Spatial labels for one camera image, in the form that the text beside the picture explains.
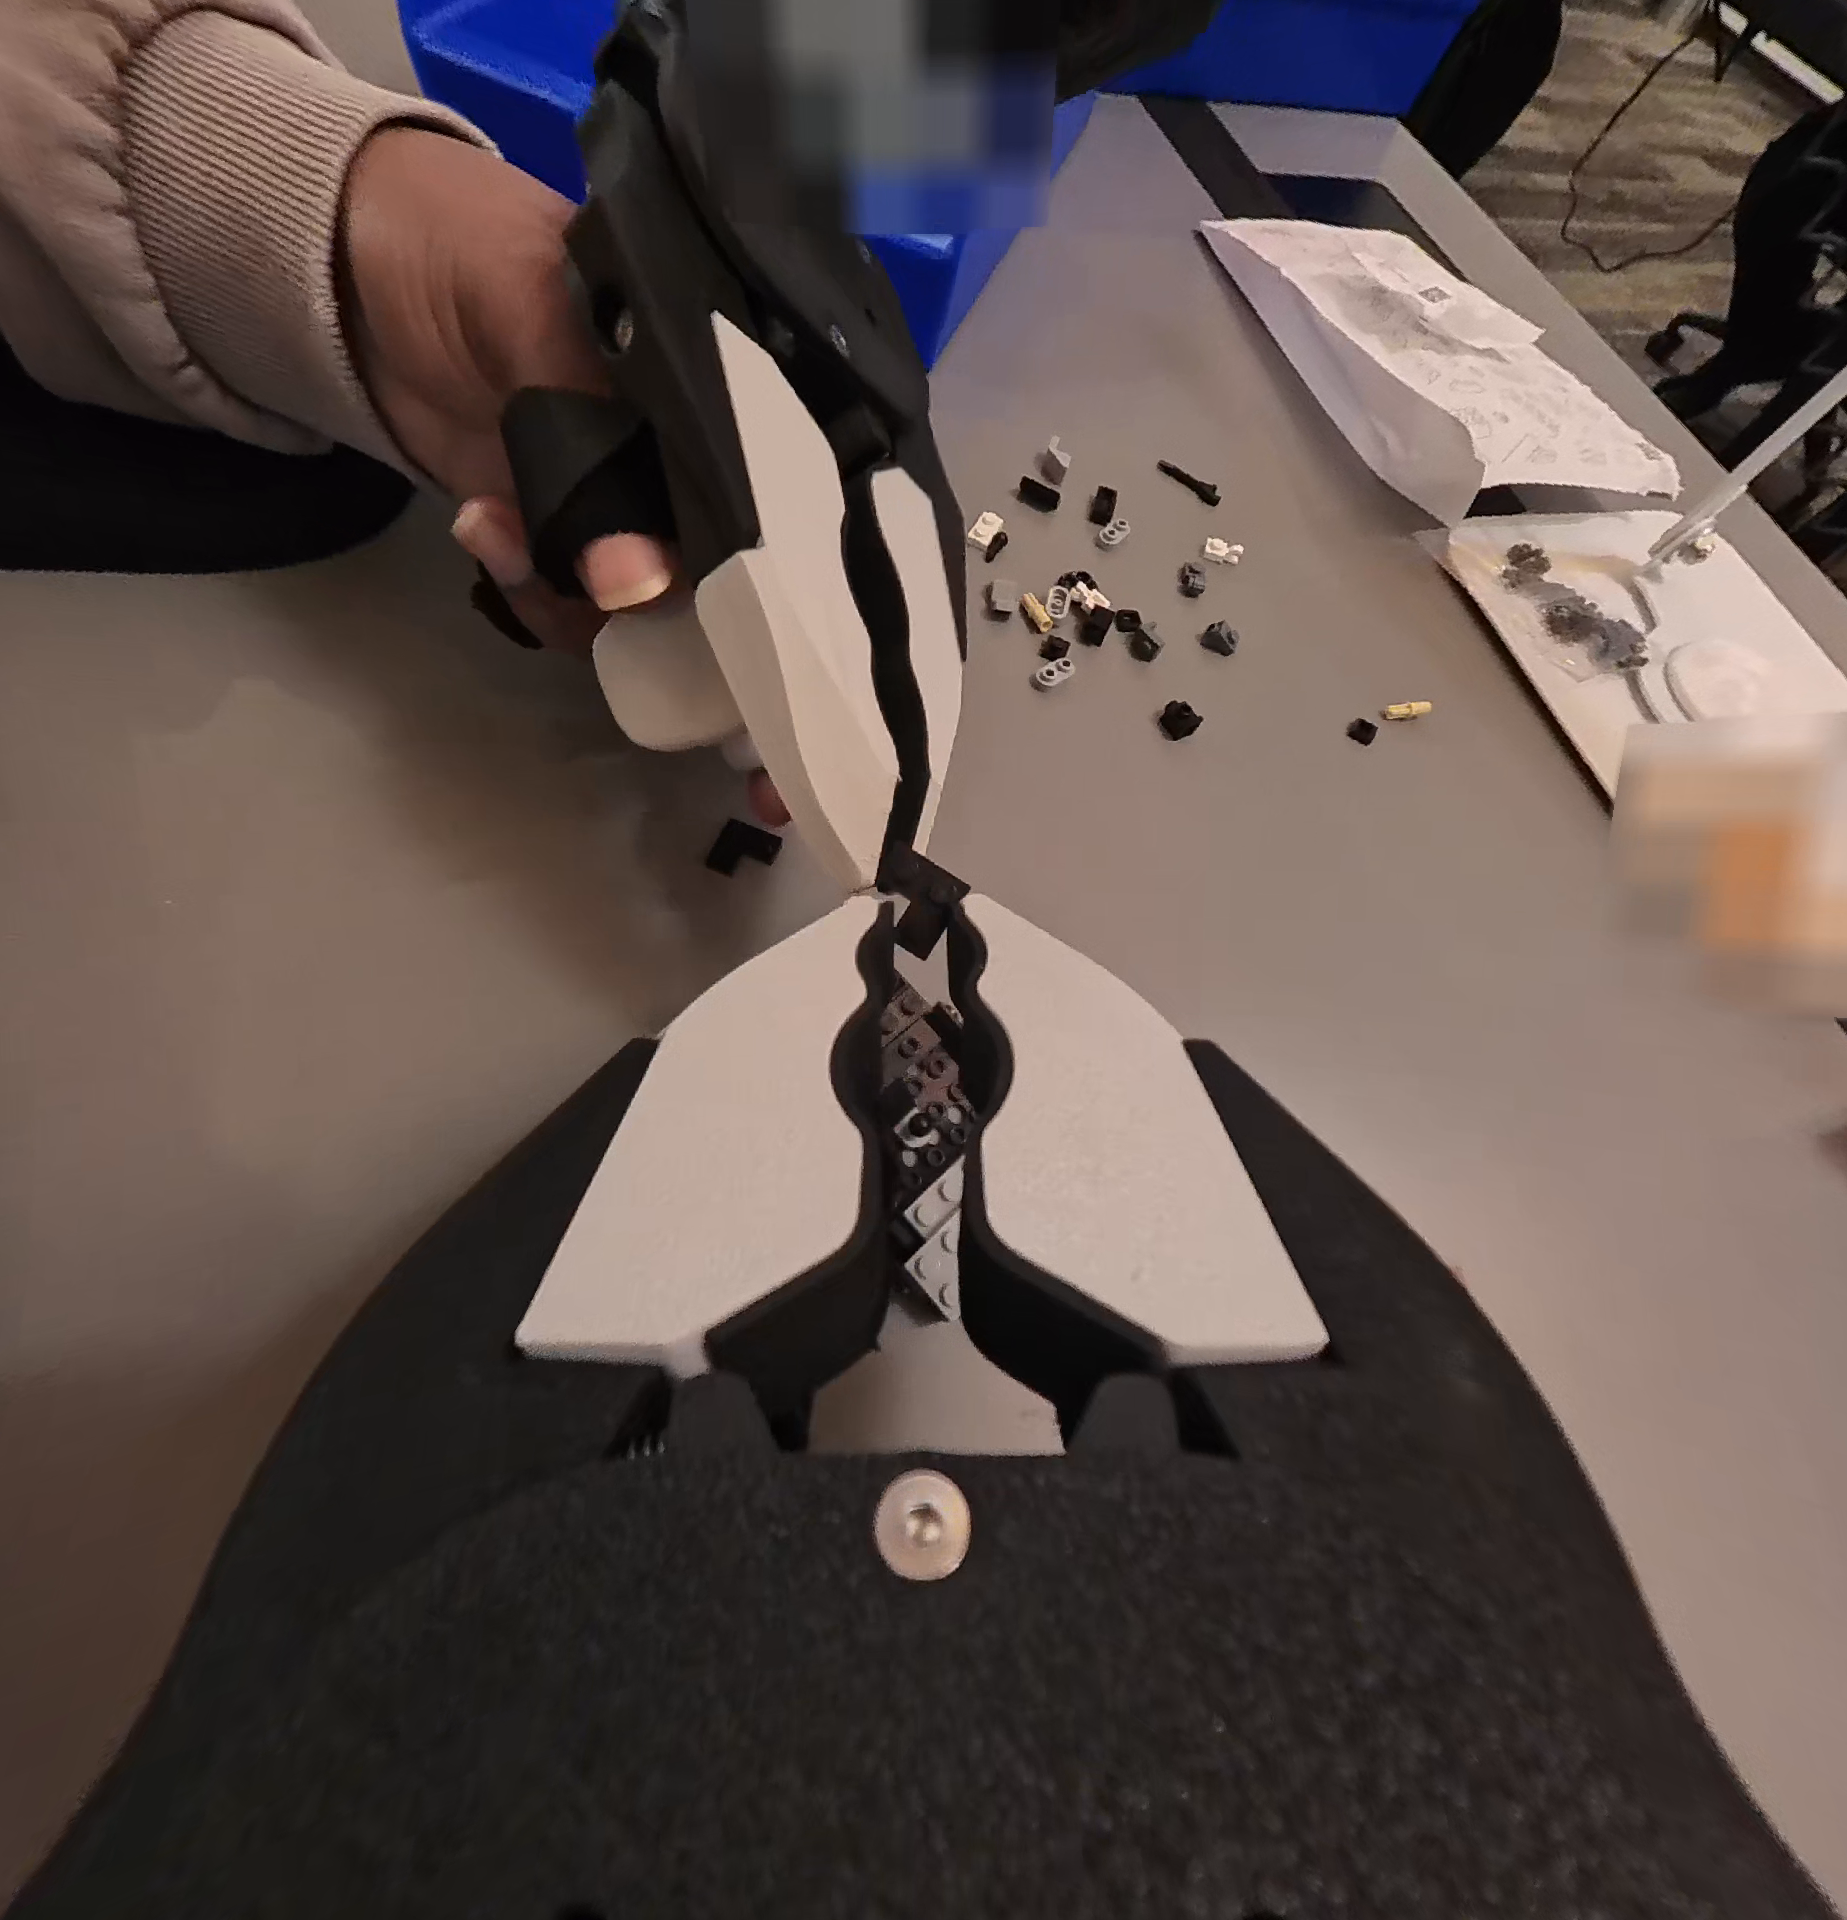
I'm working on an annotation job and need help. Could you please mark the black corner plate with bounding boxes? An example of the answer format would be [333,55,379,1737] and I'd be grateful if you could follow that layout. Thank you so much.
[870,843,972,963]

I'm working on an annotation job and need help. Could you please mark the person's left hand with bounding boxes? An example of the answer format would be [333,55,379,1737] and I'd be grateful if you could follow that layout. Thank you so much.
[330,126,797,830]

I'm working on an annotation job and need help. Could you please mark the person's left forearm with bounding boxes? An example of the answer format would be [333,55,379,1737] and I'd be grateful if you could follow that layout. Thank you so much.
[0,0,500,500]

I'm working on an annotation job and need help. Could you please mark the scattered small brick pieces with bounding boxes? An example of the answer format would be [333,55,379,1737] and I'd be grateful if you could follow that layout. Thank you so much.
[968,435,1252,744]

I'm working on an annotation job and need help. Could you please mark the black brick chassis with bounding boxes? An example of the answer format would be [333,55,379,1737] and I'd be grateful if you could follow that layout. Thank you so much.
[869,961,1000,1325]

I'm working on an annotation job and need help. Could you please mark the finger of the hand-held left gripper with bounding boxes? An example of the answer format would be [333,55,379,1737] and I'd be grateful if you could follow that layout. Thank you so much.
[859,457,971,874]
[695,313,903,894]

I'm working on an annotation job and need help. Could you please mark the clear plastic parts bag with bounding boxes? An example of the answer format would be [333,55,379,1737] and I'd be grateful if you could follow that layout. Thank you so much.
[1414,511,1847,800]

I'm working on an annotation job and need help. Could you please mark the printed white paper bag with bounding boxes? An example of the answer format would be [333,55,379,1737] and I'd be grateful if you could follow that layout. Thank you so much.
[1195,217,1682,528]

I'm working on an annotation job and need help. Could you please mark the black office chair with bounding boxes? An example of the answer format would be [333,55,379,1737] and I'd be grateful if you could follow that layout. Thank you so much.
[1651,103,1847,430]

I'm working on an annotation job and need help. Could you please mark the black backpack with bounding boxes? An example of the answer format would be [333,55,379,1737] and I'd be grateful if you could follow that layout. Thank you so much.
[1404,0,1564,180]

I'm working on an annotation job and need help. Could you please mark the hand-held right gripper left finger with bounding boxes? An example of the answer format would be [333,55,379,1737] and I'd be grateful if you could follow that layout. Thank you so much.
[515,901,888,1434]

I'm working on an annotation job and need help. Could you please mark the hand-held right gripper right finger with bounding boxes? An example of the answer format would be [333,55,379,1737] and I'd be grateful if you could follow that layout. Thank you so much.
[954,896,1333,1443]

